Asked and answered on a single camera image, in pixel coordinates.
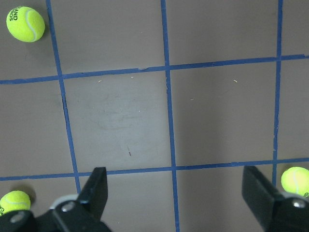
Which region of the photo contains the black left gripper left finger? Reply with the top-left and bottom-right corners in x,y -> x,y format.
76,167 -> 107,220

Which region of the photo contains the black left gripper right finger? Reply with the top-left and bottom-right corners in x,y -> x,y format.
241,166 -> 284,230

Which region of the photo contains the tennis ball near left arm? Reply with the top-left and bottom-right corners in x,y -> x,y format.
0,190 -> 31,216

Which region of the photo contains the tennis ball centre table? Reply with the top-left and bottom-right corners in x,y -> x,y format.
281,167 -> 309,197

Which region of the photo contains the tennis ball with Roland print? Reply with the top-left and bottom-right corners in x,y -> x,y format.
6,6 -> 45,43

